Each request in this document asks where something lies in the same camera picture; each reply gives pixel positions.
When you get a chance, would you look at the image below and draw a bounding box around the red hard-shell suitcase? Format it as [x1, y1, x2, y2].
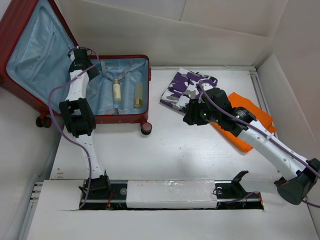
[0, 0, 151, 128]

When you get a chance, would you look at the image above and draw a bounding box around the gold bottle clear cap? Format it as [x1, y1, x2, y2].
[112, 80, 122, 103]

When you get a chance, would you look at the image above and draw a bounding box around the white foam block on rail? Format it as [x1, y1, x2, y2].
[126, 179, 218, 209]

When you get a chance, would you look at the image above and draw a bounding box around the purple camouflage garment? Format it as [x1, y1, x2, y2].
[159, 68, 218, 113]

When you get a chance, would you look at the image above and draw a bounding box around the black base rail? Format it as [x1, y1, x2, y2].
[79, 180, 264, 211]

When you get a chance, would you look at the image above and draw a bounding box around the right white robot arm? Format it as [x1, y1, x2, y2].
[183, 81, 320, 205]

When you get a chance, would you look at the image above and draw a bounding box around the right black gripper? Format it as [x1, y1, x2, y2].
[182, 98, 221, 126]

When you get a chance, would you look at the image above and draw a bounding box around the purple cable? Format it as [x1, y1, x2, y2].
[198, 80, 320, 208]
[47, 46, 101, 210]

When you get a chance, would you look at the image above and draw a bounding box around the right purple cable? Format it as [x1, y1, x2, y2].
[198, 80, 320, 208]

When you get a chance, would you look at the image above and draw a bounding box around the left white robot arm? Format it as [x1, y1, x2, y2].
[59, 46, 112, 200]

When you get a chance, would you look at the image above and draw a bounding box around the orange cloth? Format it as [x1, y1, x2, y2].
[211, 92, 277, 153]

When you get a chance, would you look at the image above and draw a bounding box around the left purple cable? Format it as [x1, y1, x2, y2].
[47, 46, 101, 210]

